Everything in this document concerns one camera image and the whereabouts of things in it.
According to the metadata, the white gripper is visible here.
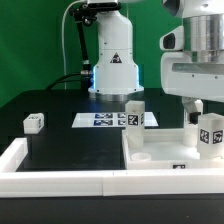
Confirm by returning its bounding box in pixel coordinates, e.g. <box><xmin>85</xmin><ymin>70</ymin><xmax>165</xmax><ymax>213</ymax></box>
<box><xmin>161</xmin><ymin>52</ymin><xmax>224</xmax><ymax>124</ymax></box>

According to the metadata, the white square table top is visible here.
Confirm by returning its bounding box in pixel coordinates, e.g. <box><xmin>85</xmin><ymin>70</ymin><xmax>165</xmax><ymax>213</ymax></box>
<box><xmin>122</xmin><ymin>129</ymin><xmax>224</xmax><ymax>170</ymax></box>

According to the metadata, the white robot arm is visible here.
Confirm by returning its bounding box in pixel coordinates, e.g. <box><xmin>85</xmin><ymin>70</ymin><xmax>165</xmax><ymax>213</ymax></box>
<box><xmin>87</xmin><ymin>0</ymin><xmax>224</xmax><ymax>113</ymax></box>

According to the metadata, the white tag sheet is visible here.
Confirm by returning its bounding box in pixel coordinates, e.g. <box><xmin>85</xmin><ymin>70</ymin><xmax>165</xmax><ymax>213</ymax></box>
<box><xmin>71</xmin><ymin>112</ymin><xmax>159</xmax><ymax>129</ymax></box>

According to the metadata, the white U-shaped obstacle fence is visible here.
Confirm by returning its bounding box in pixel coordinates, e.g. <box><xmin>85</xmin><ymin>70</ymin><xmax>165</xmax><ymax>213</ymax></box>
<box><xmin>0</xmin><ymin>138</ymin><xmax>224</xmax><ymax>198</ymax></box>

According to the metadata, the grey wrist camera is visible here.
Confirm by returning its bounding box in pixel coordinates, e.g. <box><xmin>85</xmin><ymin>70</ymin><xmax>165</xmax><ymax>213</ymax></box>
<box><xmin>159</xmin><ymin>26</ymin><xmax>184</xmax><ymax>51</ymax></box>

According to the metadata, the black cable bundle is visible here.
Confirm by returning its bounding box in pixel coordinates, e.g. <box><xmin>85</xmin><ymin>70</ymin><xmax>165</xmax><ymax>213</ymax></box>
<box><xmin>45</xmin><ymin>73</ymin><xmax>91</xmax><ymax>92</ymax></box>

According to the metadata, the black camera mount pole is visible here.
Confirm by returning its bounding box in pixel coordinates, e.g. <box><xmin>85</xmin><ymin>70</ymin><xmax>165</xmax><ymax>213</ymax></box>
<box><xmin>69</xmin><ymin>3</ymin><xmax>96</xmax><ymax>78</ymax></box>

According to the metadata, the white cable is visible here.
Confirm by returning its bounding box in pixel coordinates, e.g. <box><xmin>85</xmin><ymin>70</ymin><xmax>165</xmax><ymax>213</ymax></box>
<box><xmin>61</xmin><ymin>0</ymin><xmax>87</xmax><ymax>90</ymax></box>

